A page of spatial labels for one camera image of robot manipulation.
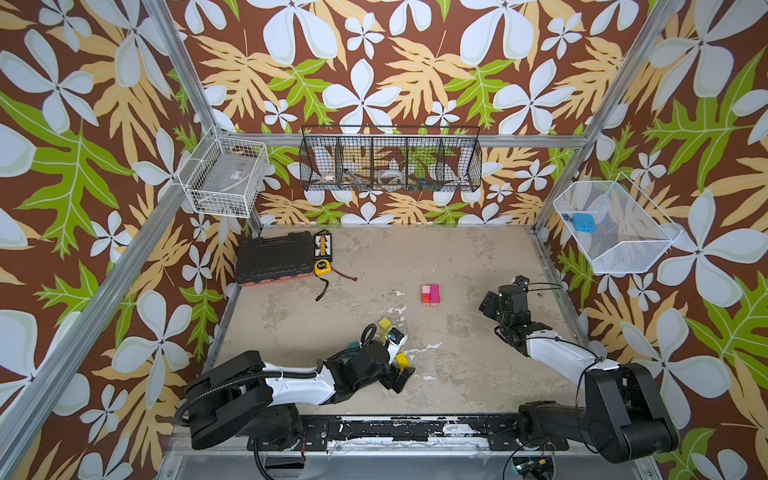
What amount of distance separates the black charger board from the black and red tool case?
0.05ft

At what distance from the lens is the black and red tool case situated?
1022 mm

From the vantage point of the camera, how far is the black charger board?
1128mm

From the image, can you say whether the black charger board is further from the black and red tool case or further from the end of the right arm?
the end of the right arm
